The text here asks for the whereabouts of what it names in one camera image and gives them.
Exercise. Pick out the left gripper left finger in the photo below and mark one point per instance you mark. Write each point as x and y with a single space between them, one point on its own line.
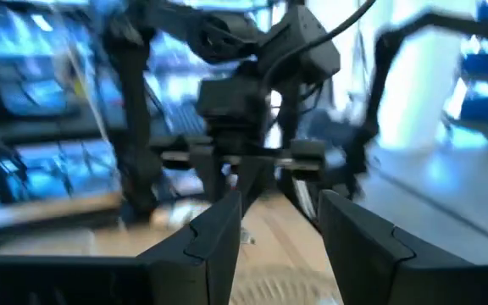
184 271

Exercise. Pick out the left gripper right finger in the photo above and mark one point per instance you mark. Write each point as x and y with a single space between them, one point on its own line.
375 262

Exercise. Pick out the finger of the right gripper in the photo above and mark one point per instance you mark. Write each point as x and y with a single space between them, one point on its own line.
254 178
212 173

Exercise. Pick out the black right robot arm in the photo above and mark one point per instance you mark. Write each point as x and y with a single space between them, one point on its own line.
131 106

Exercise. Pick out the black laptop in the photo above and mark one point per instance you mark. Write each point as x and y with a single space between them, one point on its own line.
184 120

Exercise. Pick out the clear plastic container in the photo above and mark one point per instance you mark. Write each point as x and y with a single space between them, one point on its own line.
180 216

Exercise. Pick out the round woven wicker tray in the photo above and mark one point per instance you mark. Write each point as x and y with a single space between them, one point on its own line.
278 288

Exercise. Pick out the blue lit monitor screen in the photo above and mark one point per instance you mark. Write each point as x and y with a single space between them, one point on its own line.
36 63

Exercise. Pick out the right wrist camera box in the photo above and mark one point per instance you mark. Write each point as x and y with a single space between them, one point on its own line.
303 46

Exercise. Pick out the black aluminium table frame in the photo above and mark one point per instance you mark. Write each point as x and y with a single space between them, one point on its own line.
379 84

